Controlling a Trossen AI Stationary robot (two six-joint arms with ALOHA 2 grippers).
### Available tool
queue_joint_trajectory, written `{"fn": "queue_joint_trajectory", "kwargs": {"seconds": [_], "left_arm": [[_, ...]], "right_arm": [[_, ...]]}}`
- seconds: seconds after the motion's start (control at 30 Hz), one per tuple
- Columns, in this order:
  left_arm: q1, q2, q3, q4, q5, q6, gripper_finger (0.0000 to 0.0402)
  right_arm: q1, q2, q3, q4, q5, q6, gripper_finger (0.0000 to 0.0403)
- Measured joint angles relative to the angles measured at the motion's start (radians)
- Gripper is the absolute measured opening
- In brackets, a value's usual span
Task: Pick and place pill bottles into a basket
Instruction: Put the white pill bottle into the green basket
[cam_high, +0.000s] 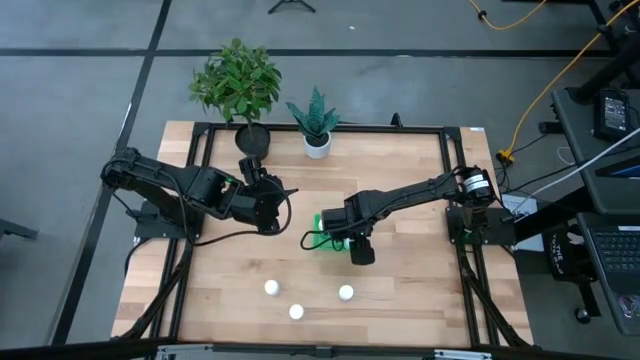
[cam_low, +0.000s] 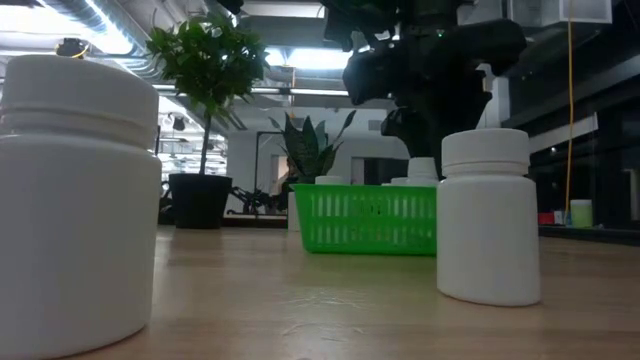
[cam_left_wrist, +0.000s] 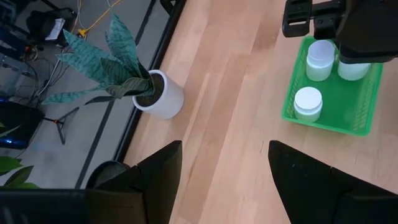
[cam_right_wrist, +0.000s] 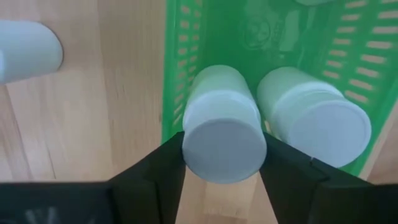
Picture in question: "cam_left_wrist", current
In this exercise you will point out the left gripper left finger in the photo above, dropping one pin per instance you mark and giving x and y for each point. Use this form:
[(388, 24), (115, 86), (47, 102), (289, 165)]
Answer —
[(149, 193)]

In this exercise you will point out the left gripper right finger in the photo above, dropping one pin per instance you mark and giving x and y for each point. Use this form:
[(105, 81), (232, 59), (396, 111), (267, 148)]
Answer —
[(311, 193)]

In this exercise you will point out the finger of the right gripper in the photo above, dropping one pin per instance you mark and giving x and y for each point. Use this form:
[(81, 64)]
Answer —
[(297, 12)]

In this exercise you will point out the white plastic pill bottle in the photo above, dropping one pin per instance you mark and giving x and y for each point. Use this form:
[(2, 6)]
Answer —
[(353, 71), (320, 62), (308, 99)]

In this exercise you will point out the green plastic slotted basket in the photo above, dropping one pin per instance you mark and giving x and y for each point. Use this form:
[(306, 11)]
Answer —
[(342, 109)]

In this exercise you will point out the black plant pot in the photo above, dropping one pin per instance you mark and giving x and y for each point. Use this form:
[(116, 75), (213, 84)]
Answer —
[(105, 174)]

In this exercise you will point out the white round plant pot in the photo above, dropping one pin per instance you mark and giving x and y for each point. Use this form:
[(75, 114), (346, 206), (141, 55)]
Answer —
[(168, 99)]

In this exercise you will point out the black tripod stand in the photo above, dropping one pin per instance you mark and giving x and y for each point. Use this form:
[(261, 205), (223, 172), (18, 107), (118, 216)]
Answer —
[(56, 122)]

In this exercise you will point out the striped snake plant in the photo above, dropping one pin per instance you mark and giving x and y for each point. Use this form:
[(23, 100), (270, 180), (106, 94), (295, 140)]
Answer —
[(121, 71)]

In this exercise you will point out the green leafy tree plant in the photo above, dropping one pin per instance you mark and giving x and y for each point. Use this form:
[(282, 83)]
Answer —
[(18, 177)]

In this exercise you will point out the glossy black case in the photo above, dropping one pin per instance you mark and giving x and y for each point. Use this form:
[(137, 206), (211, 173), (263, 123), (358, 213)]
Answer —
[(18, 121)]

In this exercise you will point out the white paper sheet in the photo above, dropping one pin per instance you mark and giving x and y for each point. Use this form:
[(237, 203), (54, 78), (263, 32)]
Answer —
[(56, 28)]

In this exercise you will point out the black bag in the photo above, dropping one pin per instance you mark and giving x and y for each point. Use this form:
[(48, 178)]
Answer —
[(38, 23)]

